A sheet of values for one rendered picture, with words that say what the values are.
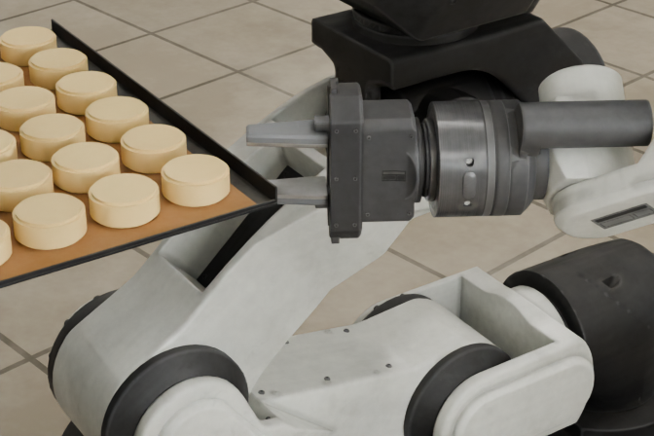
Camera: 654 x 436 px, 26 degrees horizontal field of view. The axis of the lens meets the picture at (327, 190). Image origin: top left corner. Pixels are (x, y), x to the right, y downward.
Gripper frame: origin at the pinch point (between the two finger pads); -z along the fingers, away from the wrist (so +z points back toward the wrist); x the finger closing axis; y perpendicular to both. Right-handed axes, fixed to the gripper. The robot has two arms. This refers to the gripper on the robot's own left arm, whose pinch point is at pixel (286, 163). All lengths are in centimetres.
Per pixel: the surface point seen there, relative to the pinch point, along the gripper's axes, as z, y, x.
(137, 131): -11.3, -3.7, 1.2
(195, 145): -7.1, -5.4, -1.0
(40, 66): -20.3, -16.9, 1.2
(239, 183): -3.6, 1.2, -1.0
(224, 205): -4.7, 4.9, -0.9
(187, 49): -16, -193, -69
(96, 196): -13.6, 6.7, 1.2
